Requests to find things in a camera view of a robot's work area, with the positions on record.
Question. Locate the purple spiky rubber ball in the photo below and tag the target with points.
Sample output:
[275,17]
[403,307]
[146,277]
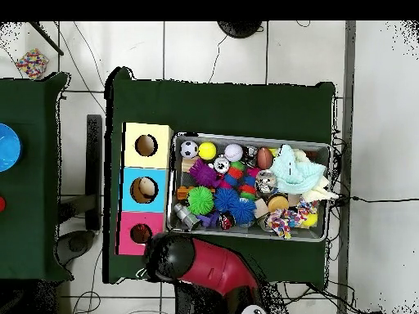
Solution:
[204,173]

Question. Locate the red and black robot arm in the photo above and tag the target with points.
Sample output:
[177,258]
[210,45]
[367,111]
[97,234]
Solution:
[219,268]

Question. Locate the black upright panel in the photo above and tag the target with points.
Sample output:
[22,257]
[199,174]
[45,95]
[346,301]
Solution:
[93,170]

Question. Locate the wooden box with three holes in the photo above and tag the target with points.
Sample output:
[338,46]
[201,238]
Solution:
[147,202]

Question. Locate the small soccer ball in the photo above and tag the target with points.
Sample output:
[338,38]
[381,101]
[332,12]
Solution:
[189,149]

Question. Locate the multicoloured printed cloth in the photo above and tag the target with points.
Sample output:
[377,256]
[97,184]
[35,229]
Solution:
[281,222]

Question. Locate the dark grey round base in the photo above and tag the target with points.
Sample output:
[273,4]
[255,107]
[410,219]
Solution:
[77,243]

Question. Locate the dark green table cloth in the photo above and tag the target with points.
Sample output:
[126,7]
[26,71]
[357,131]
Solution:
[29,229]
[212,108]

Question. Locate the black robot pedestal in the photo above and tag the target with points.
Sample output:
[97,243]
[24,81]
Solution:
[183,304]

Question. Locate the multicoloured patterned bag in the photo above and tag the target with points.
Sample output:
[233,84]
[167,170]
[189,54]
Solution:
[32,63]

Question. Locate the silver mesh bin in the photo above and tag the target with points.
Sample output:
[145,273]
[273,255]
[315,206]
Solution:
[235,233]

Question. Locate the black round stand base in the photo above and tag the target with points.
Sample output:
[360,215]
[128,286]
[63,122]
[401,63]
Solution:
[240,28]

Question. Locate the thin black rod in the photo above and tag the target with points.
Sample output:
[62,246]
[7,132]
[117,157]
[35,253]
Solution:
[47,39]

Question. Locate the blue bowl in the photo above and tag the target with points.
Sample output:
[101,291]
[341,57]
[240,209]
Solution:
[8,147]

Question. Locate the red-orange round object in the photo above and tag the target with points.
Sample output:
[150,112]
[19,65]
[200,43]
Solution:
[1,203]

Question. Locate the green spiky rubber ball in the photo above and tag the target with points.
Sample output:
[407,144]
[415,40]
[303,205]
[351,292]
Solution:
[200,200]

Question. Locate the yellow tennis ball toy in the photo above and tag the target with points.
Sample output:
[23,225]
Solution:
[207,150]

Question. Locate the mint green muslin cloth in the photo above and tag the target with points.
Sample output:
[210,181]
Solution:
[294,173]

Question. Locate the grey metal pole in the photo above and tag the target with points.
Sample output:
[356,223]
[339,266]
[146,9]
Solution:
[349,65]

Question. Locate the blue spiky rubber ball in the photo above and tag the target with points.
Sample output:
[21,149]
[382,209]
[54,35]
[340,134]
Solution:
[243,211]

